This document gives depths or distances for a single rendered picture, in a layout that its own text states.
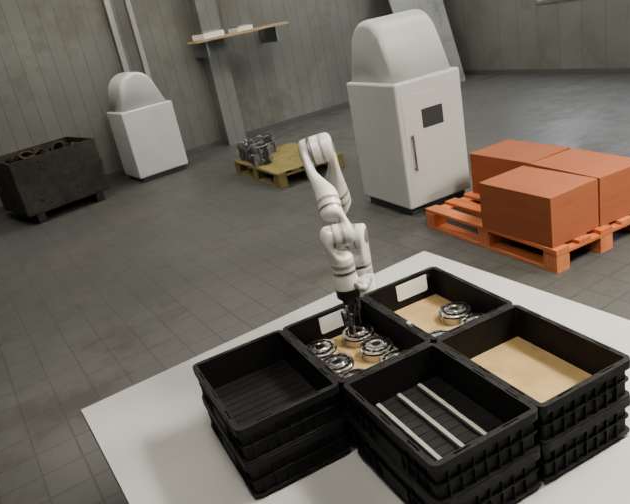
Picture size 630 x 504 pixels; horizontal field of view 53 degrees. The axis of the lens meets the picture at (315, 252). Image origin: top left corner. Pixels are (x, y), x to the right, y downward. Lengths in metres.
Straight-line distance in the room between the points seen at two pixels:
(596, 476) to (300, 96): 9.46
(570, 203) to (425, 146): 1.57
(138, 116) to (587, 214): 6.00
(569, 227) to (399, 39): 2.09
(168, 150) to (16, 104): 2.02
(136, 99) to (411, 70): 4.42
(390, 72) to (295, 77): 5.57
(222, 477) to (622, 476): 1.02
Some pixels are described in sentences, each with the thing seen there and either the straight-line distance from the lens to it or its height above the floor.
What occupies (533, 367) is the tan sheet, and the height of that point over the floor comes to 0.83.
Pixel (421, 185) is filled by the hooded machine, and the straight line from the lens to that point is 5.36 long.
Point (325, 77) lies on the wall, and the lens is 10.95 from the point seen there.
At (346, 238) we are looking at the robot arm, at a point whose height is 1.21.
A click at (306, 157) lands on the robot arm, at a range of 1.97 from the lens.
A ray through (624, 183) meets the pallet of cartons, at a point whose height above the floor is 0.39.
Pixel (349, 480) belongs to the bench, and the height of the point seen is 0.70.
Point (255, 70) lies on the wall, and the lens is 10.31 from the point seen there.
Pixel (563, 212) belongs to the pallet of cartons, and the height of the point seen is 0.37.
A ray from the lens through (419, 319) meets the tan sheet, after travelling 2.12.
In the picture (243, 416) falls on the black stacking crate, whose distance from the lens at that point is 1.84.
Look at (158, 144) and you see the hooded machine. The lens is 8.78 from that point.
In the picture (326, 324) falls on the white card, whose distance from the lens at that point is 2.06.
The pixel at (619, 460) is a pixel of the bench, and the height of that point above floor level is 0.70.
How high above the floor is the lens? 1.87
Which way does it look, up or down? 22 degrees down
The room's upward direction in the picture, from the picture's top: 12 degrees counter-clockwise
